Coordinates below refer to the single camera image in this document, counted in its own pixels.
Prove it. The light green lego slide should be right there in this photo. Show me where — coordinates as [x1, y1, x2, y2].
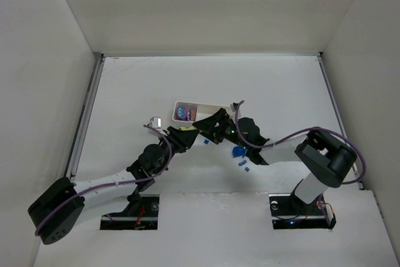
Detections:
[179, 126, 201, 133]

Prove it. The purple flower lego block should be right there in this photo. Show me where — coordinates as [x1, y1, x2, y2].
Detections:
[176, 105, 197, 122]

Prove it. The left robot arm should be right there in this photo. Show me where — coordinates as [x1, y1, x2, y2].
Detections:
[27, 126, 200, 244]

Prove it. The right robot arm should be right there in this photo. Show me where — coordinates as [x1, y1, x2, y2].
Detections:
[193, 108, 357, 204]

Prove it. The blue lego cluster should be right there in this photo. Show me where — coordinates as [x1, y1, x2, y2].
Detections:
[232, 146, 248, 158]

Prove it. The white three-compartment tray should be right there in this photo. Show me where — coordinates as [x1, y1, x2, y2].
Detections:
[172, 101, 234, 124]

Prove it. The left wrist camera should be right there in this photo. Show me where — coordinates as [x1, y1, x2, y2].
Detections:
[148, 116, 162, 129]

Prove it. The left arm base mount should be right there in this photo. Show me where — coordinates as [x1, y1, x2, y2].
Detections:
[99, 194, 160, 231]

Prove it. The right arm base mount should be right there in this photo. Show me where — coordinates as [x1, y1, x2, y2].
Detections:
[269, 194, 337, 230]

